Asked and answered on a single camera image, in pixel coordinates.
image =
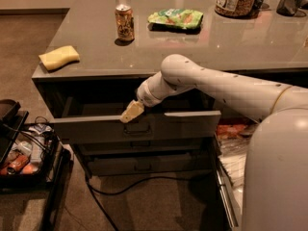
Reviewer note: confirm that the black cart with clutter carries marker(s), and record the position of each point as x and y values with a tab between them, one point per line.
34	168

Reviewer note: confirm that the grey bottom drawer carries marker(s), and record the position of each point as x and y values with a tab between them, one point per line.
149	164

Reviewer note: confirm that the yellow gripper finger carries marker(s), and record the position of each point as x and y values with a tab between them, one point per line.
133	110

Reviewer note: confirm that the green chip bag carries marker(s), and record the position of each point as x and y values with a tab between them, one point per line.
186	19

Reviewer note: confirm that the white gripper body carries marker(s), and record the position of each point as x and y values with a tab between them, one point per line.
145	95

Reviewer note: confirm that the grey counter cabinet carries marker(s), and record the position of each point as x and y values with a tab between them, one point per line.
266	45

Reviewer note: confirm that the grey middle drawer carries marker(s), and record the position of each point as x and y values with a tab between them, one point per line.
124	147

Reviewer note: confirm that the grey top drawer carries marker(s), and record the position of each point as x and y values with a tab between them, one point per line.
96	123

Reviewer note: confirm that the yellow sponge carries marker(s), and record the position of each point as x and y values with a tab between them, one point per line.
59	57

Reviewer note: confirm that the orange soda can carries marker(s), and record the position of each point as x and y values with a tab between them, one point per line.
124	22

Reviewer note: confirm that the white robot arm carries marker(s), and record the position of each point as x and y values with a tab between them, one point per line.
276	167

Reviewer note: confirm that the grey side drawer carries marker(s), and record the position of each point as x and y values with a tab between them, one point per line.
228	151

